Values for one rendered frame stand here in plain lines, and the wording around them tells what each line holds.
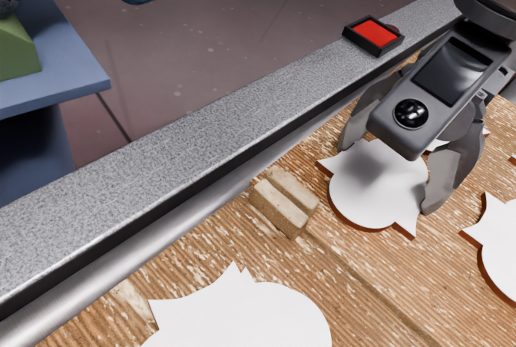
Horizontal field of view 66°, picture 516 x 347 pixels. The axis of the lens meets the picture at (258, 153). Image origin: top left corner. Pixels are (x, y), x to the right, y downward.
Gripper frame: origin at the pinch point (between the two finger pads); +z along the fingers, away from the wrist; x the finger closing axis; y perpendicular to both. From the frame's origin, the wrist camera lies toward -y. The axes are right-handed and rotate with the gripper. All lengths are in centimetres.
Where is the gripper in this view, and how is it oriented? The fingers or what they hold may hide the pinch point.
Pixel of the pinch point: (379, 180)
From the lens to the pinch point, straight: 44.4
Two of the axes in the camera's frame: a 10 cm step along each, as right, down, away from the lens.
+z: -2.1, 6.6, 7.2
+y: 6.5, -4.5, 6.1
